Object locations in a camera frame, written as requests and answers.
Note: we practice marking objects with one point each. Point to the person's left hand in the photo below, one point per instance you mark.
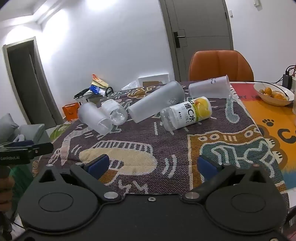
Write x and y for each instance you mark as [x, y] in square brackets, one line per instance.
[5, 188]

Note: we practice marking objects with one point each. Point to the clear plastic cup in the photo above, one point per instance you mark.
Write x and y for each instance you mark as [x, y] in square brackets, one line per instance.
[115, 111]

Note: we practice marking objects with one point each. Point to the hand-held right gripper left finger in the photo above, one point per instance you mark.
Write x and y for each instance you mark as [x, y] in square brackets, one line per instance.
[98, 166]

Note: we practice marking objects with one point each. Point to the white bowl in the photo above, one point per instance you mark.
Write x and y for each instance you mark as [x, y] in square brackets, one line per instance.
[270, 99]

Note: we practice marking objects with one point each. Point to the tall frosted plastic cup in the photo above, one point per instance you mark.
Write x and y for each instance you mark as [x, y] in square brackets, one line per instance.
[157, 101]

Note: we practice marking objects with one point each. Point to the grey door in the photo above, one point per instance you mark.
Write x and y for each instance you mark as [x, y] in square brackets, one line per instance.
[196, 34]

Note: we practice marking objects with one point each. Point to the yellow orange paper bag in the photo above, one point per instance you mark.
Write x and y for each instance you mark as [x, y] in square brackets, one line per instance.
[99, 81]

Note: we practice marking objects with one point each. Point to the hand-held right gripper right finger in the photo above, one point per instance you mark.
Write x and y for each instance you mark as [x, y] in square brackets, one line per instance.
[206, 169]

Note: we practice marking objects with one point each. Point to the grey cushion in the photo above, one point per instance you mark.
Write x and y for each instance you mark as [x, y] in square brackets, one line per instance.
[8, 127]

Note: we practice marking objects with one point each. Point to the green cloth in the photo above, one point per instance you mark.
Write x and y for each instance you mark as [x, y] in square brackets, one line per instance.
[22, 177]

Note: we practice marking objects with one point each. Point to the short frosted plastic cup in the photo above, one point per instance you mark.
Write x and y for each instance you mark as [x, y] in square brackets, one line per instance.
[94, 118]

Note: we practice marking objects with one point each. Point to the grey seat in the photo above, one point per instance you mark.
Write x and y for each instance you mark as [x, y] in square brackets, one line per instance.
[31, 134]

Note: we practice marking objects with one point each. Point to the wide frosted plastic cup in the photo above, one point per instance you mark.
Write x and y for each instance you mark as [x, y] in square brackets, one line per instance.
[208, 87]

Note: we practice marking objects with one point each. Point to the clear bottle with yellow label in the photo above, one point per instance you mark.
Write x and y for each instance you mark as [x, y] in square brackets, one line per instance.
[186, 112]

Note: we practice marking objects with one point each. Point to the dark open doorway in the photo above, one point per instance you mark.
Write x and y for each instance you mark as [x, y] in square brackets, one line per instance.
[30, 81]

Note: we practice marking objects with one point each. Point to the black power adapter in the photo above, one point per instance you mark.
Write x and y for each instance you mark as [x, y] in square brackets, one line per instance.
[287, 80]

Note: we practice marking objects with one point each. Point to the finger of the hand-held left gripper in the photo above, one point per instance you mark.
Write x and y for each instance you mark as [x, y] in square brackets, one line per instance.
[22, 144]
[41, 149]

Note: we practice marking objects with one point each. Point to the black metal rack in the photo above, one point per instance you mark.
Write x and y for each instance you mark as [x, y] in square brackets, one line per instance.
[108, 92]

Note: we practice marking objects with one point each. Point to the patterned woven blanket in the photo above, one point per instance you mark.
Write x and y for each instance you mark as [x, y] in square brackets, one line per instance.
[161, 148]

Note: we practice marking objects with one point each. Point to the orange cartoon table mat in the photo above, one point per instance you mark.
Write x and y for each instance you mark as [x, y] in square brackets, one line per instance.
[275, 129]

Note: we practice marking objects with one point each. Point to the white flat box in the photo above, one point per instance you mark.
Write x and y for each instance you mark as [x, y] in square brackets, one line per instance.
[153, 78]

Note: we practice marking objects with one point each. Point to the orange leather chair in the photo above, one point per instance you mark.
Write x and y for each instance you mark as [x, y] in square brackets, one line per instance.
[219, 66]

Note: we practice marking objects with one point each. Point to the blue white plastic bag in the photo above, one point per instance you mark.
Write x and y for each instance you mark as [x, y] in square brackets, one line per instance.
[96, 89]

